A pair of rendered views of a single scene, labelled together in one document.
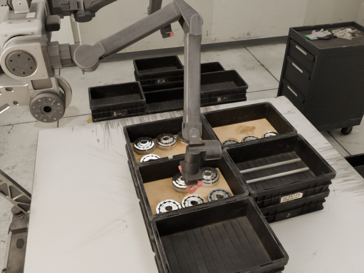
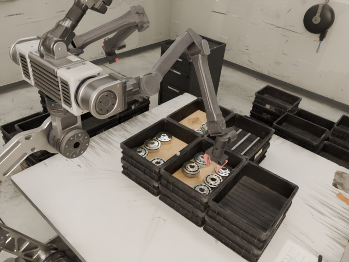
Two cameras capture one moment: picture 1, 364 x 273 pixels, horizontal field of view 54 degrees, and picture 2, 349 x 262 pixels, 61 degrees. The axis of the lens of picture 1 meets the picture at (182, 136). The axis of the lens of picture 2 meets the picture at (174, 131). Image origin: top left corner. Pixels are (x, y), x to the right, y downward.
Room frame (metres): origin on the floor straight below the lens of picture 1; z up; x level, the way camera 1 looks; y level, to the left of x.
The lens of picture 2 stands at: (0.20, 0.83, 1.96)
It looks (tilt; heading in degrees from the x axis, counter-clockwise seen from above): 35 degrees down; 323
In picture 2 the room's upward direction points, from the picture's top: 6 degrees clockwise
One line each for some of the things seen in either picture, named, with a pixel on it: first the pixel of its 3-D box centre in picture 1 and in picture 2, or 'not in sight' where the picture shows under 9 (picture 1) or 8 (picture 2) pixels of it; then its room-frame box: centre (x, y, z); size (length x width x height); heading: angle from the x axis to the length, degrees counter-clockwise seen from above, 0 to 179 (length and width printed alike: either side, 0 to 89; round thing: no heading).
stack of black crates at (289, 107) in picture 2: not in sight; (272, 114); (1.78, -1.66, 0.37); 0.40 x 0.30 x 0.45; 15
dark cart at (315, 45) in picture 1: (324, 84); (190, 80); (2.70, -1.22, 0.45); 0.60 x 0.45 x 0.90; 104
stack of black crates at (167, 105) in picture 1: (169, 116); (93, 132); (2.41, 0.10, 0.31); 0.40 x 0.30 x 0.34; 104
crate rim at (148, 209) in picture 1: (189, 181); (204, 165); (1.05, -0.03, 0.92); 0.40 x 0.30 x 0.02; 107
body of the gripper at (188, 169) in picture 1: (191, 166); (217, 151); (0.98, -0.04, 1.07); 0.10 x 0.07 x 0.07; 15
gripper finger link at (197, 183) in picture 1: (191, 182); (217, 164); (0.97, -0.04, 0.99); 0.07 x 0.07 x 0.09; 15
